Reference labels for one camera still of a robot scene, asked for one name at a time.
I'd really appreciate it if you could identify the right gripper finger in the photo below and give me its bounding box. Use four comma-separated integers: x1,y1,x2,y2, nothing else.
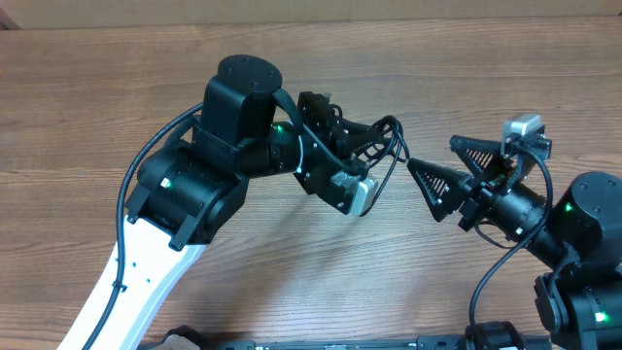
407,157,472,222
449,135,505,178

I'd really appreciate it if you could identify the black cable bundle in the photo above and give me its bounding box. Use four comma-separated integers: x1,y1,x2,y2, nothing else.
347,115,412,218

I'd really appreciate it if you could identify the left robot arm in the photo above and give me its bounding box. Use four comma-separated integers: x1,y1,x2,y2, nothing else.
61,54,404,349

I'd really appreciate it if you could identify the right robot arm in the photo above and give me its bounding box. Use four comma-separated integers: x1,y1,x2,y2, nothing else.
407,135,621,349

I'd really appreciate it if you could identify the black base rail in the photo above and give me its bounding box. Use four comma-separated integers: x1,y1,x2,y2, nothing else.
207,334,476,350

